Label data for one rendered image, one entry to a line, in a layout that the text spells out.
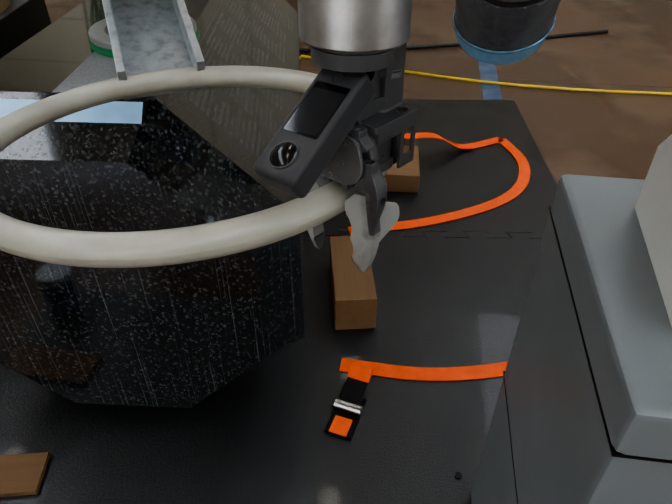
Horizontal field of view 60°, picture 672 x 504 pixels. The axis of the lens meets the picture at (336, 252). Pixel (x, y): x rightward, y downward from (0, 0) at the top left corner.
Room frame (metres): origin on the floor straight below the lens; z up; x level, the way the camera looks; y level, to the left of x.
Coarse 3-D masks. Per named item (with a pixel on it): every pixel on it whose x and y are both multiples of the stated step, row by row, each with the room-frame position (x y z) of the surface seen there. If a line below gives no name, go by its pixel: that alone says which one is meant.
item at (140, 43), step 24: (120, 0) 1.03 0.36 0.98; (144, 0) 1.04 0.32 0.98; (168, 0) 1.04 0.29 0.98; (120, 24) 0.96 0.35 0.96; (144, 24) 0.97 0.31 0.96; (168, 24) 0.98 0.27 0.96; (120, 48) 0.84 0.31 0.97; (144, 48) 0.91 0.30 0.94; (168, 48) 0.91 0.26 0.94; (192, 48) 0.85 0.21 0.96; (120, 72) 0.79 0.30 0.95; (144, 72) 0.85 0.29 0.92; (144, 96) 0.81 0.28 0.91
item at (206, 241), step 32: (64, 96) 0.73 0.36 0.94; (96, 96) 0.76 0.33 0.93; (128, 96) 0.79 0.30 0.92; (0, 128) 0.62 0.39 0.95; (32, 128) 0.67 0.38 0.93; (320, 192) 0.44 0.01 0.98; (352, 192) 0.46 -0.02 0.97; (0, 224) 0.40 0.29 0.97; (32, 224) 0.40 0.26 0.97; (224, 224) 0.39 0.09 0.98; (256, 224) 0.40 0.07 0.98; (288, 224) 0.40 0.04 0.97; (32, 256) 0.38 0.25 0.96; (64, 256) 0.37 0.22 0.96; (96, 256) 0.36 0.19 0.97; (128, 256) 0.36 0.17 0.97; (160, 256) 0.37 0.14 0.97; (192, 256) 0.37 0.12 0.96
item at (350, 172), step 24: (312, 48) 0.47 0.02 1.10; (384, 72) 0.49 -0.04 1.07; (384, 96) 0.48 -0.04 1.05; (360, 120) 0.46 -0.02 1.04; (384, 120) 0.47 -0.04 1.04; (408, 120) 0.48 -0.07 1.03; (360, 144) 0.44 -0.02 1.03; (384, 144) 0.47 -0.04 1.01; (336, 168) 0.45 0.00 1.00; (360, 168) 0.43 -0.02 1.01; (384, 168) 0.47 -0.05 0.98
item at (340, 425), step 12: (348, 372) 0.99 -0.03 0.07; (360, 372) 0.98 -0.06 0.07; (372, 372) 0.99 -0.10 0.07; (348, 384) 0.95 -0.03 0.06; (360, 384) 0.95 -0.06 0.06; (348, 396) 0.92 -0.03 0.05; (360, 396) 0.92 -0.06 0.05; (336, 408) 0.90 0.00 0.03; (348, 408) 0.89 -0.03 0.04; (360, 408) 0.89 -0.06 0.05; (336, 420) 0.87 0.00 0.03; (348, 420) 0.87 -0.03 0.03; (336, 432) 0.83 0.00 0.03; (348, 432) 0.83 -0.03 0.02
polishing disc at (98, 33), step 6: (192, 18) 1.27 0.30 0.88; (96, 24) 1.23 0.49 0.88; (102, 24) 1.23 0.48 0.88; (192, 24) 1.23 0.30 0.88; (90, 30) 1.19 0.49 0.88; (96, 30) 1.19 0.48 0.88; (102, 30) 1.19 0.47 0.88; (90, 36) 1.16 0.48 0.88; (96, 36) 1.15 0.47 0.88; (102, 36) 1.15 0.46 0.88; (108, 36) 1.15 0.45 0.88; (96, 42) 1.14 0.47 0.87; (102, 42) 1.12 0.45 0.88; (108, 42) 1.12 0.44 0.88; (108, 48) 1.12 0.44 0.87
